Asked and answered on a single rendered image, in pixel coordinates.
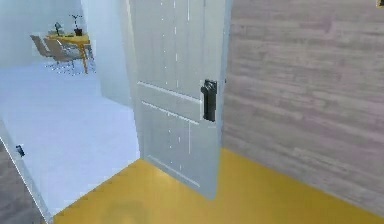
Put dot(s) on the yellow wooden table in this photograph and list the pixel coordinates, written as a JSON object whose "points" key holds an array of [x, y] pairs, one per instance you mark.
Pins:
{"points": [[79, 41]]}

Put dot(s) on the small dark desk lamp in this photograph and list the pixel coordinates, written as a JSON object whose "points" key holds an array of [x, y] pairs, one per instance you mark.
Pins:
{"points": [[58, 28]]}

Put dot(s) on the white panelled room door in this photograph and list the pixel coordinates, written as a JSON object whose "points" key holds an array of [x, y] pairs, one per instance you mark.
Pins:
{"points": [[173, 100]]}

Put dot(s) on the grey office chair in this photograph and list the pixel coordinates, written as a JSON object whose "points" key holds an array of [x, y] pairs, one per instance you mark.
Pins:
{"points": [[60, 51]]}

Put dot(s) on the small black door latch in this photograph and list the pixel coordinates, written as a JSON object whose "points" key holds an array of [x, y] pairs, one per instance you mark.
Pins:
{"points": [[20, 150]]}

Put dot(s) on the potted house plant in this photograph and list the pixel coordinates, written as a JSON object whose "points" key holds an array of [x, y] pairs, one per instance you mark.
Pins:
{"points": [[77, 26]]}

